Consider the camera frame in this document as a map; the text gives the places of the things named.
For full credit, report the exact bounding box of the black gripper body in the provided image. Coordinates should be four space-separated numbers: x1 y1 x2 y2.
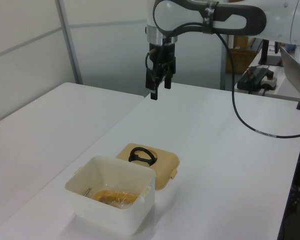
148 42 178 70

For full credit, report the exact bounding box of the black lid handle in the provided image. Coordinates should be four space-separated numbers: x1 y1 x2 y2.
127 147 157 168

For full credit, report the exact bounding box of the tan tool case lid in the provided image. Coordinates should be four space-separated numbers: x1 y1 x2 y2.
115 142 180 192

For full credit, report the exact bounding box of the orange tool in plastic bag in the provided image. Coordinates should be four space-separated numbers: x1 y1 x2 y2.
91 188 140 210

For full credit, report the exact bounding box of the white plastic tool case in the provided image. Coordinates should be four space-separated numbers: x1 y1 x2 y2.
64 155 157 237

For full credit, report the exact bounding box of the brown cardboard box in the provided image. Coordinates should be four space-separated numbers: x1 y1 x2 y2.
225 34 258 75

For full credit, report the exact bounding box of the black electronics box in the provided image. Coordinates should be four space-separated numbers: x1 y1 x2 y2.
236 65 270 93

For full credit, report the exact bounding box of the black monitor stand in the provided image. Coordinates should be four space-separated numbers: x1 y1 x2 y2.
258 39 283 67

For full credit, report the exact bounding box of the grey emergency stop button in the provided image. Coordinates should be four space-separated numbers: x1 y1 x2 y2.
260 70 279 92

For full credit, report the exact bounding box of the silver laptop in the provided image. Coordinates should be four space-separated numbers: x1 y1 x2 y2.
279 44 300 97

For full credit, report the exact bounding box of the black cable strap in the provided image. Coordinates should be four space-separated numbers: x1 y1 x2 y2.
202 0 220 35

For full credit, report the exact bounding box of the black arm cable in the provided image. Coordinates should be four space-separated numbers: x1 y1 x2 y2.
145 22 300 139

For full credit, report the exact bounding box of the grey partition post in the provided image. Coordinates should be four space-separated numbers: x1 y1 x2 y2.
56 0 84 85

